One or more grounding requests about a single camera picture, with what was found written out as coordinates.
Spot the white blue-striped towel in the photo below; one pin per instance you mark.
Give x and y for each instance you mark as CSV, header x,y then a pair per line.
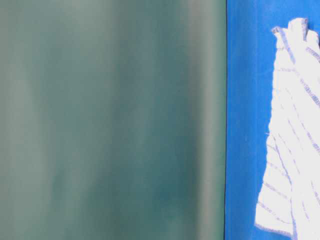
x,y
289,200

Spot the blue table cloth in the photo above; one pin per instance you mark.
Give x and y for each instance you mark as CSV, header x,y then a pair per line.
x,y
251,49

